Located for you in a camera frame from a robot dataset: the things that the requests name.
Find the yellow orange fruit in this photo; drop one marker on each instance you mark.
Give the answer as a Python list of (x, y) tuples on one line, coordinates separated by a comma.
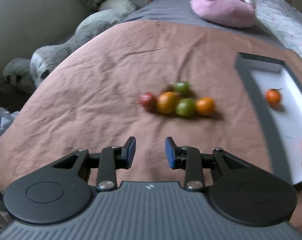
[(167, 102)]

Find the grey raccoon plush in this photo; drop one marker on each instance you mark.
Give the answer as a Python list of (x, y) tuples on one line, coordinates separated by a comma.
[(17, 73)]

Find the black box with white lining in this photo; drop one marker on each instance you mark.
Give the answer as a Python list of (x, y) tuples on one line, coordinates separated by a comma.
[(282, 125)]

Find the white polka dot duvet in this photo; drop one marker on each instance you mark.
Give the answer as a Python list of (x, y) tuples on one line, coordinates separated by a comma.
[(284, 22)]

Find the grey white plush toy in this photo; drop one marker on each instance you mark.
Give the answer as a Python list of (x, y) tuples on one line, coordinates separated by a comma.
[(45, 59)]

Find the orange round fruit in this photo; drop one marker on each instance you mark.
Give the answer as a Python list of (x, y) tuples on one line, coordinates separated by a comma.
[(205, 106)]

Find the grey bed sheet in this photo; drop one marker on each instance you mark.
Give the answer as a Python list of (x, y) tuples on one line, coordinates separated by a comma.
[(179, 11)]

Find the white round plush toy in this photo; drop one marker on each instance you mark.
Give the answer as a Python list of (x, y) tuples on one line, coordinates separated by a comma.
[(121, 5)]

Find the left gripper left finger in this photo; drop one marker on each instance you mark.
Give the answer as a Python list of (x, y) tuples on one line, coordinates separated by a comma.
[(112, 159)]

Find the pink satin blanket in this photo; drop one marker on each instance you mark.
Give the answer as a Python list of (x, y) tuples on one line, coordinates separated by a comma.
[(50, 154)]

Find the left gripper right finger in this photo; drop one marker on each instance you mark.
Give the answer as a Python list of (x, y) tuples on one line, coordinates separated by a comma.
[(186, 158)]

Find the white plastic bag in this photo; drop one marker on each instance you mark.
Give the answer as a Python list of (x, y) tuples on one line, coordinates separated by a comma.
[(6, 119)]

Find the pink plush bunny pillow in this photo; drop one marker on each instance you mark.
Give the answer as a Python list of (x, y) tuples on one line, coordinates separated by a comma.
[(229, 13)]

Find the tangerine with stem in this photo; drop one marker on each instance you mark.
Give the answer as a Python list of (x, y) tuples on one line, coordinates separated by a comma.
[(273, 97)]

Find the small green fruit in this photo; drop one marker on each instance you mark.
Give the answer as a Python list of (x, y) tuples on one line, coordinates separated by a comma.
[(183, 88)]

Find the green tomato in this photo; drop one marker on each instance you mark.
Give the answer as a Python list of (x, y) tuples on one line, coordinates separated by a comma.
[(185, 107)]

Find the dark red plum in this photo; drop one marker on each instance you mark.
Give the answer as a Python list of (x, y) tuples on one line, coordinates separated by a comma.
[(148, 101)]

